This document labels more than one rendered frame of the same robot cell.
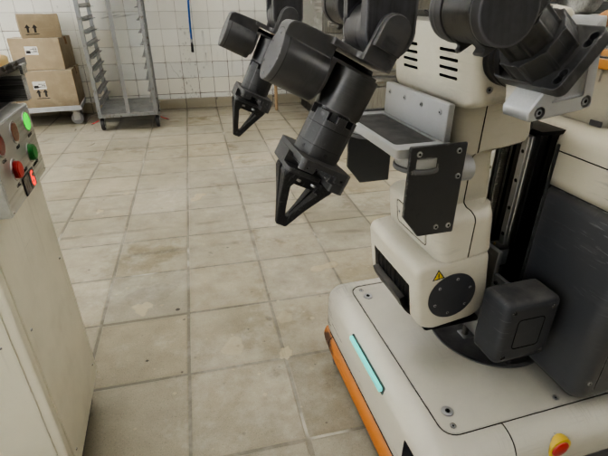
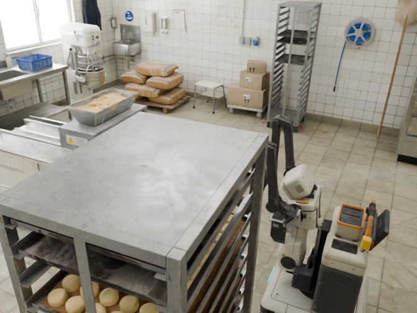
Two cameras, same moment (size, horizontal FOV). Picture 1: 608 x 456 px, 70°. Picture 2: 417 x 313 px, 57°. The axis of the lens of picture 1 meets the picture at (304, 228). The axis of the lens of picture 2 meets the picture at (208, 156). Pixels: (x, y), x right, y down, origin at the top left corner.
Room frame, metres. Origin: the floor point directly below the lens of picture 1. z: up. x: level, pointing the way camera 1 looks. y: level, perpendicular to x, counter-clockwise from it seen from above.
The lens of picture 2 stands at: (-1.20, -1.14, 2.31)
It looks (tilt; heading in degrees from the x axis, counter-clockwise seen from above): 27 degrees down; 40
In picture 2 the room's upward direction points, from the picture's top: 1 degrees clockwise
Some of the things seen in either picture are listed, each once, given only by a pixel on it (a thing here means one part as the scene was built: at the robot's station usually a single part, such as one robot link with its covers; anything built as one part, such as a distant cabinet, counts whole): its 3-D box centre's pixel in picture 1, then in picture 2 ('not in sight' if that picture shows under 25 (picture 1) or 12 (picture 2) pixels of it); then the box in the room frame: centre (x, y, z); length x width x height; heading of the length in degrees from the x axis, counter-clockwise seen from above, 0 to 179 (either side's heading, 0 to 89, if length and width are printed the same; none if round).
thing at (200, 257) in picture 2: not in sight; (218, 220); (-0.52, -0.62, 1.68); 0.64 x 0.03 x 0.03; 18
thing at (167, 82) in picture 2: not in sight; (165, 79); (3.35, 3.61, 0.47); 0.72 x 0.42 x 0.17; 19
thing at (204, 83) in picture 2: not in sight; (210, 95); (3.79, 2.97, 0.23); 0.45 x 0.45 x 0.46; 5
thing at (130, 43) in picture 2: not in sight; (129, 41); (3.52, 4.77, 0.93); 0.99 x 0.38 x 1.09; 103
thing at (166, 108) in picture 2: not in sight; (154, 99); (3.30, 3.89, 0.06); 1.20 x 0.80 x 0.11; 106
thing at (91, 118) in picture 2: not in sight; (105, 107); (0.51, 1.36, 1.25); 0.56 x 0.29 x 0.14; 16
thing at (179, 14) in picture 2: not in sight; (179, 20); (3.93, 3.83, 1.37); 0.27 x 0.02 x 0.40; 103
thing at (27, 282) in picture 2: not in sight; (102, 213); (-0.64, -0.24, 1.59); 0.64 x 0.03 x 0.03; 18
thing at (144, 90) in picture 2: not in sight; (146, 88); (3.09, 3.84, 0.32); 0.72 x 0.42 x 0.17; 108
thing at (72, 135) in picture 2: not in sight; (108, 135); (0.51, 1.36, 1.01); 0.72 x 0.33 x 0.34; 16
